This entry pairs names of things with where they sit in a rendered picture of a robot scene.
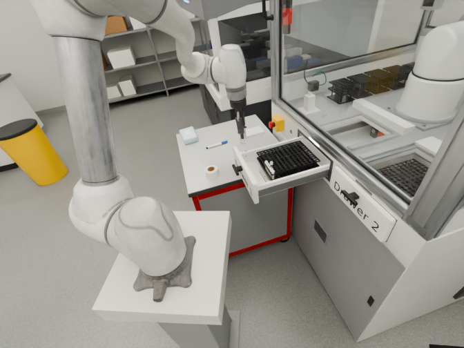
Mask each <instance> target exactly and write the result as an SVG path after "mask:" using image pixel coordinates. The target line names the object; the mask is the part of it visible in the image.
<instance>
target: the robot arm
mask: <svg viewBox="0 0 464 348"><path fill-rule="evenodd" d="M27 2H28V3H29V4H30V5H31V6H32V8H33V10H34V12H35V14H36V16H37V18H38V20H39V22H40V24H41V27H42V28H43V29H44V30H45V32H46V33H47V35H49V36H51V37H52V43H53V47H54V51H55V56H56V60H57V66H58V70H59V76H60V80H61V86H62V90H63V93H64V99H65V103H66V109H67V113H68V118H69V122H70V128H71V132H72V138H73V141H74V145H75V152H76V155H77V161H78V165H79V171H80V175H81V179H80V180H79V181H78V183H76V185H75V187H74V189H73V197H72V199H71V201H70V204H69V208H68V212H69V216H70V220H71V222H72V223H73V224H74V226H75V227H76V228H77V229H78V230H79V231H81V232H82V233H83V234H85V235H87V236H88V237H90V238H92V239H94V240H96V241H98V242H100V243H102V244H105V245H107V246H110V247H112V248H114V249H116V250H117V251H119V252H120V253H121V254H122V255H124V256H126V257H127V258H128V259H129V260H130V261H132V262H134V263H135V264H136V265H137V266H138V267H139V273H138V276H137V279H136V280H135V282H134V284H133V288H134V290H135V291H136V292H139V291H143V290H145V289H153V301H154V302H161V301H162V300H163V298H164V294H165V292H166V288H167V287H182V288H189V287H190V286H191V285H192V279H191V267H192V259H193V248H194V246H195V243H196V239H195V237H194V236H192V235H191V236H188V237H185V238H184V236H183V233H182V230H181V227H180V224H179V222H178V221H177V218H176V217H175V214H174V212H173V211H172V210H171V208H170V207H169V206H168V205H167V204H165V203H164V202H163V201H161V200H159V199H157V198H156V197H152V196H147V195H143V196H138V197H135V196H134V194H133V192H132V190H131V187H130V185H129V183H128V180H127V179H126V178H125V177H124V176H122V175H121V174H119V172H118V167H117V158H116V152H115V143H114V138H113V129H112V124H111V118H110V109H109V104H108V95H107V90H106V80H105V74H104V65H103V60H102V51H101V46H100V41H102V40H103V38H104V35H105V29H106V23H107V19H108V16H119V17H125V16H126V15H127V16H129V17H132V18H134V19H136V20H138V21H139V22H141V23H143V24H145V25H147V26H150V27H152V28H156V29H158V30H161V31H162V32H165V33H167V34H169V35H171V36H172V37H174V38H175V45H176V53H177V58H178V60H179V62H180V63H181V65H182V67H181V71H182V75H183V77H184V78H185V79H186V80H187V81H189V82H192V83H195V84H214V83H219V84H224V85H225V88H226V95H227V98H228V99H229V101H230V106H231V108H234V109H235V121H236V124H237V128H238V134H239V136H240V143H241V144H246V143H247V133H246V126H245V118H244V107H245V106H246V104H247V100H246V96H247V85H246V78H247V70H246V64H245V60H244V55H243V52H242V49H241V47H240V46H239V45H236V44H227V45H223V46H222V47H221V48H220V52H219V55H218V57H210V56H209V55H205V54H202V53H199V52H193V47H194V43H195V32H194V29H193V26H192V24H191V22H190V20H189V18H188V17H187V16H186V14H185V13H184V11H183V10H182V9H181V8H180V6H179V5H178V3H177V2H176V0H27Z"/></svg>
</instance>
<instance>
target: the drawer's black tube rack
mask: <svg viewBox="0 0 464 348"><path fill-rule="evenodd" d="M293 145H294V146H293ZM303 146H304V147H303ZM286 147H287V148H286ZM269 150H270V151H269ZM262 152H263V153H264V154H263V153H262ZM261 153H262V155H263V156H264V158H265V159H266V161H268V163H269V164H270V162H273V165H270V166H272V169H273V170H274V172H275V175H274V179H272V177H271V176H270V175H269V173H268V171H267V170H266V169H265V165H264V164H263V163H262V161H261V159H260V158H259V157H257V160H258V161H259V163H260V165H261V166H262V168H263V169H264V171H265V172H266V174H267V175H268V177H269V179H270V180H271V181H272V180H276V179H279V178H281V177H286V176H289V175H293V174H296V173H299V172H303V171H307V170H309V169H312V168H316V167H319V166H320V165H319V164H318V163H317V162H320V160H319V159H318V158H317V157H316V156H315V155H314V154H313V153H312V152H311V151H310V150H309V149H308V148H307V147H306V146H305V145H304V144H303V143H302V142H301V141H300V140H299V141H296V142H292V143H289V144H284V145H281V146H277V147H274V148H270V149H267V150H263V151H261ZM310 153H311V154H310ZM316 160H318V161H316Z"/></svg>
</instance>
